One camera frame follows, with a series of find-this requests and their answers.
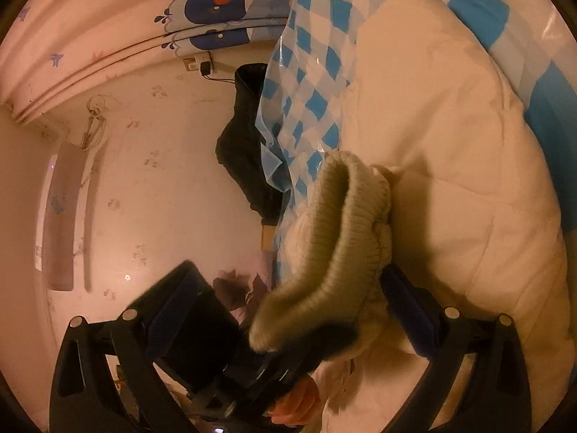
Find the pink and brown folded quilt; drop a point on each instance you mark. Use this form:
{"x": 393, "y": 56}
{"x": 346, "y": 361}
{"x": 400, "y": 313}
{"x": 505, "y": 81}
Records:
{"x": 242, "y": 288}

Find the white quilted puffer jacket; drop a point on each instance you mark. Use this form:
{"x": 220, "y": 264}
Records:
{"x": 437, "y": 171}

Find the whale print curtain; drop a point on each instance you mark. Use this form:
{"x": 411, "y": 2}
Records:
{"x": 57, "y": 49}

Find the person's left hand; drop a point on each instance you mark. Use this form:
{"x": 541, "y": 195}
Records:
{"x": 299, "y": 406}

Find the wall hanging mirror panel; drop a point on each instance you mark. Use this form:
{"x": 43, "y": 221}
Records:
{"x": 55, "y": 222}

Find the blue checkered plastic bed cover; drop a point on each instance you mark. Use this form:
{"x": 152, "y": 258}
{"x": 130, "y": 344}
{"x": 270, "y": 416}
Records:
{"x": 533, "y": 42}

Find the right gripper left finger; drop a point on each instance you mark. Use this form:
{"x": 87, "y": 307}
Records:
{"x": 105, "y": 382}

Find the black clothes pile at headboard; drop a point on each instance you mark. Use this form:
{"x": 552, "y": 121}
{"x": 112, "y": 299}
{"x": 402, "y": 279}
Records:
{"x": 238, "y": 148}

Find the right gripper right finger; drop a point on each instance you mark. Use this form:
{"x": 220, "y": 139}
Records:
{"x": 497, "y": 396}

